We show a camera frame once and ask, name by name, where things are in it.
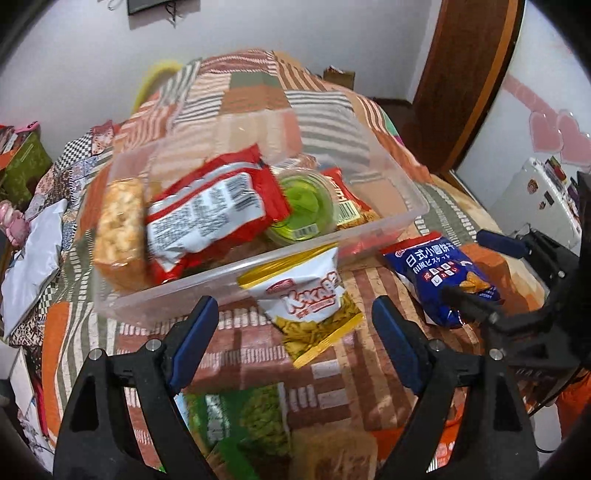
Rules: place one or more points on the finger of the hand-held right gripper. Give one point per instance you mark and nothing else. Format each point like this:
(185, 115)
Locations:
(475, 304)
(501, 242)

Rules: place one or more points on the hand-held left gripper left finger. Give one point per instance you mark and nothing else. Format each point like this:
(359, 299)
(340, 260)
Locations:
(191, 344)

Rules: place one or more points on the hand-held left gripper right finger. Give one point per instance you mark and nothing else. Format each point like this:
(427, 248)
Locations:
(397, 344)

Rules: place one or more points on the blue biscuit packet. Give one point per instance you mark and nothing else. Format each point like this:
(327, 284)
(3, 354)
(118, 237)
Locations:
(429, 272)

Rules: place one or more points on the yellow white snack packet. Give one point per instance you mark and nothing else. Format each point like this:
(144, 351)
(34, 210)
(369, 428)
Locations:
(311, 304)

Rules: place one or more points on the red white snack packet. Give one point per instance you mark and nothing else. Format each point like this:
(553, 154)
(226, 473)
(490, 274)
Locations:
(212, 219)

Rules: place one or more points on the square cracker packet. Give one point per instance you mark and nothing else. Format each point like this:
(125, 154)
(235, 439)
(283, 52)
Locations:
(122, 230)

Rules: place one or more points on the red yellow snack packet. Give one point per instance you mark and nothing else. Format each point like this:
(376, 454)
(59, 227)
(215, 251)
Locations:
(346, 203)

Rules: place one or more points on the green jelly cup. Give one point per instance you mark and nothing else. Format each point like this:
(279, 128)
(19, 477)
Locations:
(302, 207)

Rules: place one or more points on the clear plastic container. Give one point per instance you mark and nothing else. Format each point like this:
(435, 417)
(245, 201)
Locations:
(258, 138)

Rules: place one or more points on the white mini fridge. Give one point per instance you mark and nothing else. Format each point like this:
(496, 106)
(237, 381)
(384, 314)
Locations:
(538, 198)

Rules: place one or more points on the green snack packet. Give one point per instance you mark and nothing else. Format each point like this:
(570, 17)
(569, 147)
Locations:
(240, 415)

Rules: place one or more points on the pink heart stickers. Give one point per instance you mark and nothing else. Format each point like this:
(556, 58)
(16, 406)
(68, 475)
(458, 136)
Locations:
(556, 134)

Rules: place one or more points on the brown cake packet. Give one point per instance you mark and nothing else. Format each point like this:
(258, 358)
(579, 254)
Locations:
(332, 454)

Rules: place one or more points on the wooden door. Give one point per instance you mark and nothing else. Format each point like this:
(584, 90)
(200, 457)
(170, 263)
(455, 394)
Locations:
(466, 83)

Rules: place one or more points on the pile of papers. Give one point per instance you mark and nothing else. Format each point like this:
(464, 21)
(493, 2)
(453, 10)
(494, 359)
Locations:
(21, 383)

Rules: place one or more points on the white cloth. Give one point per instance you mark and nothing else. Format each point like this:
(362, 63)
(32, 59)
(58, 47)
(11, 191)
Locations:
(32, 267)

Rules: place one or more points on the white sliding wardrobe door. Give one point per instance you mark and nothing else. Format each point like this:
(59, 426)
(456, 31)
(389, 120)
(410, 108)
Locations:
(545, 69)

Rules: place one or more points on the checkered patchwork blanket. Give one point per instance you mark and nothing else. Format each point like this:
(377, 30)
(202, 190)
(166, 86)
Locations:
(69, 166)

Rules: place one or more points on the pink toy figure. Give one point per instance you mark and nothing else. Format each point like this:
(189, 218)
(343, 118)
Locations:
(11, 222)

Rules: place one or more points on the small cardboard box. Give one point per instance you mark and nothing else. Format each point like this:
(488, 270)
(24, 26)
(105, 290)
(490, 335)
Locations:
(339, 77)

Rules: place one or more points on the green storage box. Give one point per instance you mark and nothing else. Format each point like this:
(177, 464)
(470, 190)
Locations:
(23, 159)

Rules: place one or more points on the striped patchwork quilt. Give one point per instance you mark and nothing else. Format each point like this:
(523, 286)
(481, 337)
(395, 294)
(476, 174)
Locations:
(258, 83)

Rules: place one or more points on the small black wall screen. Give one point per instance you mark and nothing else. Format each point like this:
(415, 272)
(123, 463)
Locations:
(147, 4)

